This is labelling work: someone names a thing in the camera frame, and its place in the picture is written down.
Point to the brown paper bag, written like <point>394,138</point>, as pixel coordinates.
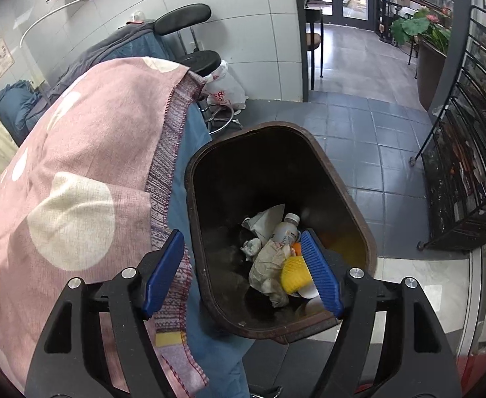
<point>265,274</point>

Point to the white paper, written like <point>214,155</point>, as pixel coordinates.
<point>261,227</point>

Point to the potted green plant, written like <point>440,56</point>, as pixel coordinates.
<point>432,40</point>

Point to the white plastic bag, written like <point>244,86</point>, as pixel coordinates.
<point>221,88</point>

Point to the yellow foam fruit net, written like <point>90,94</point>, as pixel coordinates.
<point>295,275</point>

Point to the orange fruit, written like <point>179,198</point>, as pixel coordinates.
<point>296,248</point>

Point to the black stool with backrest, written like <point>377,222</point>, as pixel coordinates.
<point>218,112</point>

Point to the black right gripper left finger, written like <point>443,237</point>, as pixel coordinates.
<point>95,342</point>

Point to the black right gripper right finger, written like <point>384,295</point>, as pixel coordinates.
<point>416,359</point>

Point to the blue massage bed grey blanket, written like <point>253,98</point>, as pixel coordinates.
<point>21,106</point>

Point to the pink polka dot bedspread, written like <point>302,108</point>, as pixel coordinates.
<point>87,193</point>

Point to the small plastic bottle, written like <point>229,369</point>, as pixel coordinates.
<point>287,232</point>

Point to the black metal rack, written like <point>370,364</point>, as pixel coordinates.
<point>454,153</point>

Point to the dark brown trash bin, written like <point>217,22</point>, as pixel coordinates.
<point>239,188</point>

